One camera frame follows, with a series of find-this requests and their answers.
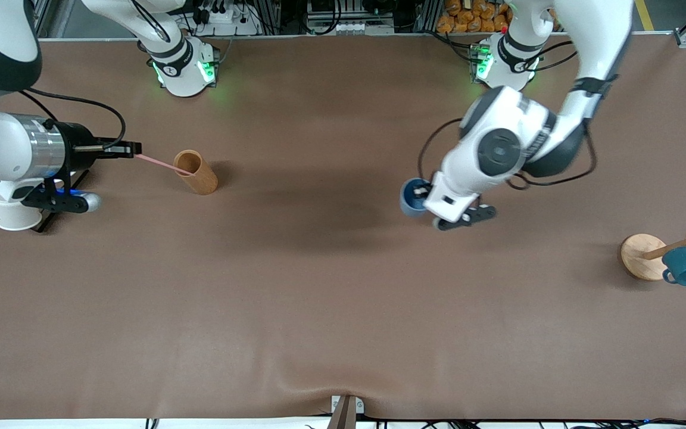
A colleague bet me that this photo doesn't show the brown table cover sheet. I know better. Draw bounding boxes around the brown table cover sheet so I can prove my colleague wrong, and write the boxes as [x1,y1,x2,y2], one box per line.
[0,33,686,421]

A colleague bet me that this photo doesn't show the bag of orange bread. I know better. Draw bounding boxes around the bag of orange bread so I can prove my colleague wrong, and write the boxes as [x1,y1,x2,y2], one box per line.
[436,0,559,34]

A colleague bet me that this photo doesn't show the metal table clamp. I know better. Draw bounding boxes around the metal table clamp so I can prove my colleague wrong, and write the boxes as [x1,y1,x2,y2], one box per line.
[328,394,365,429]

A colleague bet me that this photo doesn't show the light blue plastic cup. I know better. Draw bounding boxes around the light blue plastic cup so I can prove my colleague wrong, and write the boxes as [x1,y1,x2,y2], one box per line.
[400,178,434,217]

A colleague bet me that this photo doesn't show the pink chopstick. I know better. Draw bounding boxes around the pink chopstick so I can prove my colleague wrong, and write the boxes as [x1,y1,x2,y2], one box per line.
[135,154,192,176]

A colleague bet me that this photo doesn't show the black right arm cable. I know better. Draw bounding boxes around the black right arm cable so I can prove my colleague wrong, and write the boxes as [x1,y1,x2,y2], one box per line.
[20,88,127,150]

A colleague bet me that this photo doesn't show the wooden mug tree stand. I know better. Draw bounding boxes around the wooden mug tree stand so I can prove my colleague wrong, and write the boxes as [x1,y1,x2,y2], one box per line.
[620,213,686,281]

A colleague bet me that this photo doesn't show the brown wooden cylinder holder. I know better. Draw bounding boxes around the brown wooden cylinder holder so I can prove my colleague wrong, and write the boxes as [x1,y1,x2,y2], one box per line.
[173,150,219,195]

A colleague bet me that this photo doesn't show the white power strip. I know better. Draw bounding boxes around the white power strip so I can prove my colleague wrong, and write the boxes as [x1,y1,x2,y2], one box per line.
[200,5,258,35]

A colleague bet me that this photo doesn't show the black cup rack tray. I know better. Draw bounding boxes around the black cup rack tray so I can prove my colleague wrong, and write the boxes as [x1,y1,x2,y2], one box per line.
[0,169,89,234]

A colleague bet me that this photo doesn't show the white paper cup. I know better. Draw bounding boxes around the white paper cup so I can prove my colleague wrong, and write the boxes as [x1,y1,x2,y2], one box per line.
[0,189,43,231]

